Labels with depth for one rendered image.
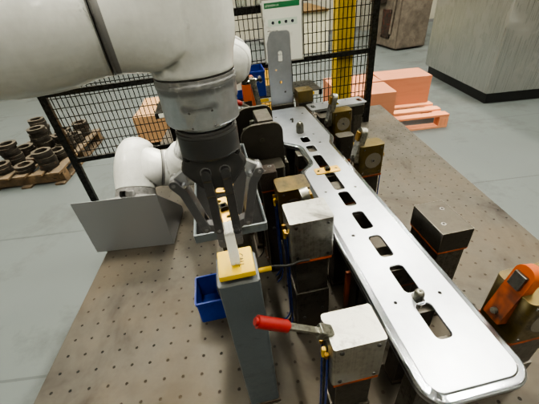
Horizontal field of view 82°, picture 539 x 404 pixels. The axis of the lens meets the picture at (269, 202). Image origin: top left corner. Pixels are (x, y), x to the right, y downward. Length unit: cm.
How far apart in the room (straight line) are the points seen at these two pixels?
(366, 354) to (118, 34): 54
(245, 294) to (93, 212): 89
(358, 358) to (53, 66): 55
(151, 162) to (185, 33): 105
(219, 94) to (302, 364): 75
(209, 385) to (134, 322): 33
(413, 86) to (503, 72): 112
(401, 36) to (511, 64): 365
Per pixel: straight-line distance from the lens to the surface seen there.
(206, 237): 59
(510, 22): 477
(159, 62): 33
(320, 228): 69
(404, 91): 425
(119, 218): 130
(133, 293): 121
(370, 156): 114
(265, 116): 101
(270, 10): 191
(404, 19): 813
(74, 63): 33
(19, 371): 225
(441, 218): 86
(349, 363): 59
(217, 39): 34
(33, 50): 32
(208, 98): 34
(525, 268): 68
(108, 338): 113
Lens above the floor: 153
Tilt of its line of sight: 35 degrees down
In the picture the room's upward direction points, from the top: 6 degrees counter-clockwise
